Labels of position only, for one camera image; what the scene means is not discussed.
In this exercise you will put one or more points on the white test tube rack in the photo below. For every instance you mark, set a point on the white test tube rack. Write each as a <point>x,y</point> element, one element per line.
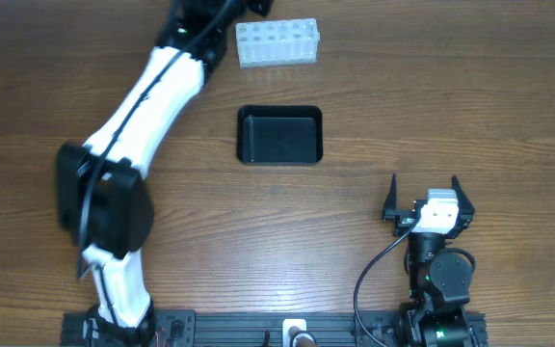
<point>277,50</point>

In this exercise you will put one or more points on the black tray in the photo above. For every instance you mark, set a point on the black tray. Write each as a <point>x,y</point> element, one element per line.
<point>287,140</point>

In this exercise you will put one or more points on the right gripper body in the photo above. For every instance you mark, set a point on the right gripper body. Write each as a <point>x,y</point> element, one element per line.
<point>400,217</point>

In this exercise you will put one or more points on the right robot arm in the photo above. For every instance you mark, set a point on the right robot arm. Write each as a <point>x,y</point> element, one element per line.
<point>446,274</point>

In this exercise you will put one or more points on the mounting rail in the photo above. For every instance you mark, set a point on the mounting rail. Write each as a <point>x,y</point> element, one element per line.
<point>239,330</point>

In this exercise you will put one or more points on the clear test tube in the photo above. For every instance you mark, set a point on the clear test tube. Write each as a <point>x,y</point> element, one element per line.
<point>249,140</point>

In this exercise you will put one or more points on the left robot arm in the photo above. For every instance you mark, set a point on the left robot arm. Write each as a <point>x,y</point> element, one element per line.
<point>162,101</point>

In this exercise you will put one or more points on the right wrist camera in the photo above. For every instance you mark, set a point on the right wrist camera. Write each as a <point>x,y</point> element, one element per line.
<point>439,212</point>

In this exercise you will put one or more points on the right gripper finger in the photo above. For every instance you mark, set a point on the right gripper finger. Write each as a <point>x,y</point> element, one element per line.
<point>464,205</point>
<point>391,197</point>

